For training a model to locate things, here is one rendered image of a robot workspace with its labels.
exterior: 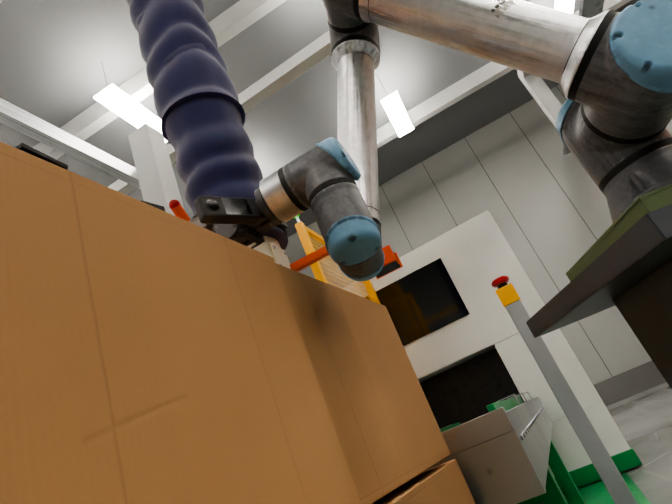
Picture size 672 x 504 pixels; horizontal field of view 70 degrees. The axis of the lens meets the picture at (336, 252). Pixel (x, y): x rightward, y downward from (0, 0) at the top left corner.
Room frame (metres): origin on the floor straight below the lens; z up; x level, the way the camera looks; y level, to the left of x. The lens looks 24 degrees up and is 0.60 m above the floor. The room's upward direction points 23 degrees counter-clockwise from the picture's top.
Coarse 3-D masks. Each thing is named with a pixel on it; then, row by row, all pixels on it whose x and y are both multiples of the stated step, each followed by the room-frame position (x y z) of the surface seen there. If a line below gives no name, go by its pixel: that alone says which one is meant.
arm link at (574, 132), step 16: (560, 112) 0.86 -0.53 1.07; (576, 112) 0.84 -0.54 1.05; (560, 128) 0.88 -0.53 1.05; (576, 128) 0.85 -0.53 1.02; (592, 128) 0.80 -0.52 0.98; (576, 144) 0.87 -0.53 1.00; (592, 144) 0.83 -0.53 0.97; (608, 144) 0.81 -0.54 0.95; (624, 144) 0.80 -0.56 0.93; (640, 144) 0.81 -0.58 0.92; (592, 160) 0.86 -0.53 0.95; (608, 160) 0.84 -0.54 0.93; (592, 176) 0.90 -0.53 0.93
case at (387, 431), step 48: (288, 288) 0.75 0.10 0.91; (336, 288) 0.97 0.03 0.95; (336, 336) 0.87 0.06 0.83; (384, 336) 1.15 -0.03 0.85; (336, 384) 0.80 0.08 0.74; (384, 384) 1.02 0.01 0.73; (336, 432) 0.74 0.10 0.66; (384, 432) 0.92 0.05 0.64; (432, 432) 1.20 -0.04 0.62; (384, 480) 0.85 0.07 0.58
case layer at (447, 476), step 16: (448, 464) 1.23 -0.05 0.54; (416, 480) 1.10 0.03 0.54; (432, 480) 1.06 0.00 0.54; (448, 480) 1.17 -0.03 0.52; (464, 480) 1.30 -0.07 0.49; (384, 496) 1.02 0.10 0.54; (400, 496) 0.87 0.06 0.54; (416, 496) 0.93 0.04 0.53; (432, 496) 1.02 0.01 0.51; (448, 496) 1.12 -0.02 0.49; (464, 496) 1.24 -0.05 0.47
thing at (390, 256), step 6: (384, 252) 1.25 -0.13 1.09; (390, 252) 1.25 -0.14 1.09; (396, 252) 1.33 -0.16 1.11; (390, 258) 1.25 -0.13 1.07; (396, 258) 1.32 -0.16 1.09; (384, 264) 1.26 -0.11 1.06; (390, 264) 1.27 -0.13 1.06; (396, 264) 1.29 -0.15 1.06; (384, 270) 1.30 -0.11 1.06; (390, 270) 1.32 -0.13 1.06; (378, 276) 1.33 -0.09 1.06
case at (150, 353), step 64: (0, 192) 0.28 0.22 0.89; (64, 192) 0.34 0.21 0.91; (0, 256) 0.28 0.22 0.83; (64, 256) 0.33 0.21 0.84; (128, 256) 0.40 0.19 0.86; (192, 256) 0.49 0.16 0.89; (256, 256) 0.64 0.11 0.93; (0, 320) 0.28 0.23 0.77; (64, 320) 0.32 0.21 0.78; (128, 320) 0.38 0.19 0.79; (192, 320) 0.46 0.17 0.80; (256, 320) 0.59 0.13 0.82; (0, 384) 0.27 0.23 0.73; (64, 384) 0.32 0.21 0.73; (128, 384) 0.37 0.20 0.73; (192, 384) 0.44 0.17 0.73; (256, 384) 0.54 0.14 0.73; (0, 448) 0.27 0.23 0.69; (64, 448) 0.31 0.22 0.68; (128, 448) 0.36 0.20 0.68; (192, 448) 0.42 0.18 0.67; (256, 448) 0.51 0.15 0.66; (320, 448) 0.64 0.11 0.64
